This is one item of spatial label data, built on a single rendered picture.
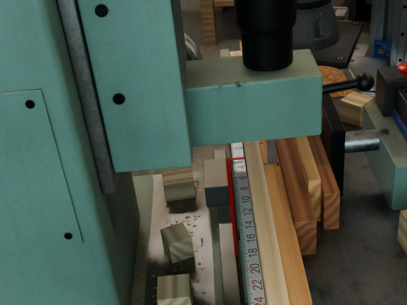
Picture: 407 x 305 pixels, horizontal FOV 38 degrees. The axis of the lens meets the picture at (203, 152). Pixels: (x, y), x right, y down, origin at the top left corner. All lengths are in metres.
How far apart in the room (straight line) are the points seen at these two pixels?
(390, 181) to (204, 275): 0.26
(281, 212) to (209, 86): 0.15
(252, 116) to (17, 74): 0.23
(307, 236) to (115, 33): 0.27
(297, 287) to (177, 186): 0.37
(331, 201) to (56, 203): 0.28
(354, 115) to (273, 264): 0.34
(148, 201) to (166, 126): 0.34
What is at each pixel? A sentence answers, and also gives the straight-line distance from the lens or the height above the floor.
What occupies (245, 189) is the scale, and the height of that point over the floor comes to 0.96.
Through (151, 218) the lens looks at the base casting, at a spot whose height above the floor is 0.80.
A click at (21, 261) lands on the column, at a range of 0.63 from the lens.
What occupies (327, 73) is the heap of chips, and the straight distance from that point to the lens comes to 0.93.
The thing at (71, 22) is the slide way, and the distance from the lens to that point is 0.52.
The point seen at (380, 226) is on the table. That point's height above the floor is 0.90.
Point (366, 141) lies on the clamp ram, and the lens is 0.70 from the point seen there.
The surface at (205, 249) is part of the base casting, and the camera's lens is 0.79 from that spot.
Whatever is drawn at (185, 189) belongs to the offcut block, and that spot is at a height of 0.82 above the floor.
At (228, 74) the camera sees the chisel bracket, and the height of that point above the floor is 1.07.
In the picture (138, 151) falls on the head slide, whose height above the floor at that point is 1.02.
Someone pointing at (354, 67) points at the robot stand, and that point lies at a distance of 1.41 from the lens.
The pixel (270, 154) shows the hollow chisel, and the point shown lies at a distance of 0.66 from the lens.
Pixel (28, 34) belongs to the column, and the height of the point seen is 1.17.
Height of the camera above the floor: 1.33
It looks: 33 degrees down
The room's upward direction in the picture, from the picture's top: 7 degrees counter-clockwise
